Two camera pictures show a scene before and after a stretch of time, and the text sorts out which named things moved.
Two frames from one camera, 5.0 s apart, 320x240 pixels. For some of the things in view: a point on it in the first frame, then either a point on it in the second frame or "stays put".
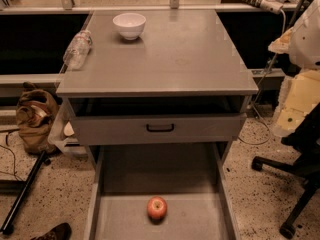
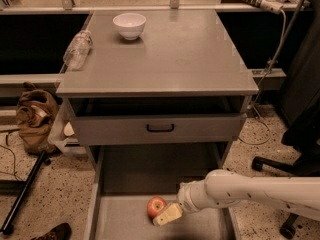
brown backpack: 35,116 stays put
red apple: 157,209 stays put
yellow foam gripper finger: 300,93 → 192,196
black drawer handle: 160,130 stays put
